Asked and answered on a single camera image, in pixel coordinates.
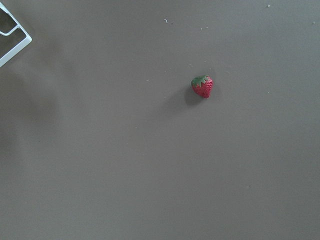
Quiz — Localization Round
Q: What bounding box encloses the red strawberry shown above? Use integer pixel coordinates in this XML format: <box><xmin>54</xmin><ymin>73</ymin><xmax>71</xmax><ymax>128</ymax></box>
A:
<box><xmin>191</xmin><ymin>75</ymin><xmax>214</xmax><ymax>99</ymax></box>

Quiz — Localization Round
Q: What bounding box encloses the white wire cup rack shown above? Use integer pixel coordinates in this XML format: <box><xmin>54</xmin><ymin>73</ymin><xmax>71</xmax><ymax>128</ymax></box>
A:
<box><xmin>0</xmin><ymin>2</ymin><xmax>32</xmax><ymax>67</ymax></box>

